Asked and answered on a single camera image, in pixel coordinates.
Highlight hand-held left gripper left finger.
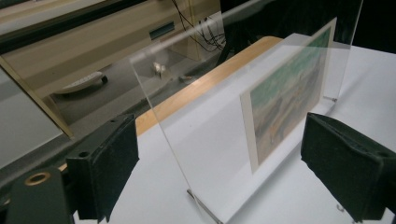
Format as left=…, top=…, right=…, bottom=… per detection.
left=65, top=113, right=140, bottom=224

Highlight bundle of black hanging cables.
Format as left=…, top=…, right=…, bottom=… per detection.
left=171, top=0, right=227, bottom=52

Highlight clear acrylic picture frame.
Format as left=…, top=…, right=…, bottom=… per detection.
left=129, top=0, right=364, bottom=224

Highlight flat rounded device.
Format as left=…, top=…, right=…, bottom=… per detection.
left=54, top=71, right=109, bottom=95

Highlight grey rectangular desk plate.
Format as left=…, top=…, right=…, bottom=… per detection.
left=148, top=21, right=176, bottom=41

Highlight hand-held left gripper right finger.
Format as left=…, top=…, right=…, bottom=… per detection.
left=300, top=112, right=396, bottom=223

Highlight white-backed picture card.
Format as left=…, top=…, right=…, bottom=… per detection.
left=239, top=18, right=338, bottom=175

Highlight black curtain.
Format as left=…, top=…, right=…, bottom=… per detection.
left=219, top=0, right=396, bottom=63

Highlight wooden table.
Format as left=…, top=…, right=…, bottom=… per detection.
left=59, top=35, right=284, bottom=173

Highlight pale grey table mat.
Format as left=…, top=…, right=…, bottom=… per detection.
left=73, top=32, right=396, bottom=224

